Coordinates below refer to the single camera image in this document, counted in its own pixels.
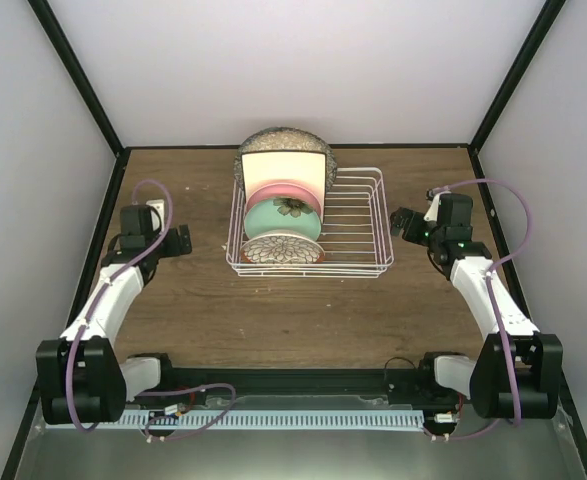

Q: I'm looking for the black right frame post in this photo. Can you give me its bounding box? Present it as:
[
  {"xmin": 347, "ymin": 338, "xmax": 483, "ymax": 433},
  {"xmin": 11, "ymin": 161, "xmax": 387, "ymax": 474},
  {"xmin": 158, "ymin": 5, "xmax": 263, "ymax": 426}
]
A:
[{"xmin": 467, "ymin": 0, "xmax": 568, "ymax": 151}]

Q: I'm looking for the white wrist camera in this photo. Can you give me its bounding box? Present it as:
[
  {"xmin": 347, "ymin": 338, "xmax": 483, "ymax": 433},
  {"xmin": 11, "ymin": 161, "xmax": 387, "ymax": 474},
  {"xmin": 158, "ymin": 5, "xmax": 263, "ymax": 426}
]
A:
[
  {"xmin": 145, "ymin": 199, "xmax": 167, "ymax": 220},
  {"xmin": 424, "ymin": 187, "xmax": 450, "ymax": 222}
]

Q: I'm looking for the cream square plate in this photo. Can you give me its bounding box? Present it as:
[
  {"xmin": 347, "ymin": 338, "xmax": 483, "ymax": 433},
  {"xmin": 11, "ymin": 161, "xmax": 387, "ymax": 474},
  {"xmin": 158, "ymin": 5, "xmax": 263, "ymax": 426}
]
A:
[{"xmin": 241, "ymin": 151, "xmax": 327, "ymax": 218}]

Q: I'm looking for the pink round plate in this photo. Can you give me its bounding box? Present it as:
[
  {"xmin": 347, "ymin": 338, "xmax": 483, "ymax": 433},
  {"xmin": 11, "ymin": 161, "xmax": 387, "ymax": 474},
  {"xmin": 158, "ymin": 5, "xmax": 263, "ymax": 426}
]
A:
[{"xmin": 246, "ymin": 183, "xmax": 322, "ymax": 213}]

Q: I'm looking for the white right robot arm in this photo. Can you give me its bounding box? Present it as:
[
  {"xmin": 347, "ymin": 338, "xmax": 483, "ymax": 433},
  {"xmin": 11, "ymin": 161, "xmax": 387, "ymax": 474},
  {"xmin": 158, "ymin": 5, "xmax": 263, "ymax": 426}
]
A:
[{"xmin": 390, "ymin": 192, "xmax": 563, "ymax": 421}]

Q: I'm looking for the dark speckled round plate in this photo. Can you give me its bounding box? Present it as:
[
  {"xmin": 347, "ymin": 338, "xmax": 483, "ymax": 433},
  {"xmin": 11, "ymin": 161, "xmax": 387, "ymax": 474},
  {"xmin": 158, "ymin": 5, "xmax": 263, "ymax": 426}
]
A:
[{"xmin": 234, "ymin": 127, "xmax": 337, "ymax": 196}]

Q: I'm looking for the white wire dish rack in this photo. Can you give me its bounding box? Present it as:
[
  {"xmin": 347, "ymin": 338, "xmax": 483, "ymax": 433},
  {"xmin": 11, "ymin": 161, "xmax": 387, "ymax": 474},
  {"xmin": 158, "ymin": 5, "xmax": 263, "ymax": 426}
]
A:
[{"xmin": 226, "ymin": 167, "xmax": 394, "ymax": 278}]

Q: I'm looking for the white slotted cable duct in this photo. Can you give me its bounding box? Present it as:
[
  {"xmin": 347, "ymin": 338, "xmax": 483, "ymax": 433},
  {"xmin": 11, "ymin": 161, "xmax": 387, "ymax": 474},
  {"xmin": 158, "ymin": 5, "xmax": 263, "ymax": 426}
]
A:
[{"xmin": 101, "ymin": 410, "xmax": 424, "ymax": 432}]

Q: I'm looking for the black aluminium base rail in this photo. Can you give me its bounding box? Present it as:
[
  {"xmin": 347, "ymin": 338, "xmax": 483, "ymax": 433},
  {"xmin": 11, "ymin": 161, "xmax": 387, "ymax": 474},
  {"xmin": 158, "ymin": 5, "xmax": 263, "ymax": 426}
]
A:
[{"xmin": 151, "ymin": 366, "xmax": 458, "ymax": 404}]

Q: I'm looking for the black left frame post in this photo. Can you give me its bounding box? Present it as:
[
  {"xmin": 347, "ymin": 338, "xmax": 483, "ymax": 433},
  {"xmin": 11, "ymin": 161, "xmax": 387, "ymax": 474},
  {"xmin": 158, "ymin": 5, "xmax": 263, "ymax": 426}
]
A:
[{"xmin": 26, "ymin": 0, "xmax": 126, "ymax": 154}]

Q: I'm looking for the black frame post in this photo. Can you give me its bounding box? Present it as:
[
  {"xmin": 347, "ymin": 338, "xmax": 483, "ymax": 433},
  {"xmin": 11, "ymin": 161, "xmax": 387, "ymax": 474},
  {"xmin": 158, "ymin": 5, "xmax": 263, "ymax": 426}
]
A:
[
  {"xmin": 467, "ymin": 0, "xmax": 568, "ymax": 151},
  {"xmin": 26, "ymin": 0, "xmax": 126, "ymax": 154}
]

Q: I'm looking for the floral plate with orange rim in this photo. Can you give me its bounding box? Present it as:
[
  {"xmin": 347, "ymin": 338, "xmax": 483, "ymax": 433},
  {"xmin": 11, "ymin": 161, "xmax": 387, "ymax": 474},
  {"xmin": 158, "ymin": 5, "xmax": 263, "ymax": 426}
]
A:
[{"xmin": 241, "ymin": 233, "xmax": 325, "ymax": 265}]

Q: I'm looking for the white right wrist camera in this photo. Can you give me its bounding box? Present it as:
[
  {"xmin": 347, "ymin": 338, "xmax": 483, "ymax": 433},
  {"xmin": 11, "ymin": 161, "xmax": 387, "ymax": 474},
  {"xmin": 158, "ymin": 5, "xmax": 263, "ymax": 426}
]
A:
[{"xmin": 424, "ymin": 187, "xmax": 450, "ymax": 222}]

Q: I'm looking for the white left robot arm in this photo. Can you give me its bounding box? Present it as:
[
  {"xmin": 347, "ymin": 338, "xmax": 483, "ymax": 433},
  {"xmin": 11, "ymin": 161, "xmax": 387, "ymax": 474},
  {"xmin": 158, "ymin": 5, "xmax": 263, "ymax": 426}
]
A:
[{"xmin": 35, "ymin": 200, "xmax": 192, "ymax": 430}]

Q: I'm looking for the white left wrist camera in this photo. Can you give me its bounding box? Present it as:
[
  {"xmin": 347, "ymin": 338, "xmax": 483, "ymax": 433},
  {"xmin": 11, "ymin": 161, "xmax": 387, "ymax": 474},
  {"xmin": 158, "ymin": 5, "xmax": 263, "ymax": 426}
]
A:
[{"xmin": 145, "ymin": 199, "xmax": 167, "ymax": 220}]

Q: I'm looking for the teal plate with flower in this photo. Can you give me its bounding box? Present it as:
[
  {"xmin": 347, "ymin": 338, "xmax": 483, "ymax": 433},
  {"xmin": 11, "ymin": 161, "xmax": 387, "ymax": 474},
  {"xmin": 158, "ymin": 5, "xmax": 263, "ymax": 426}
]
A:
[{"xmin": 244, "ymin": 197, "xmax": 322, "ymax": 240}]

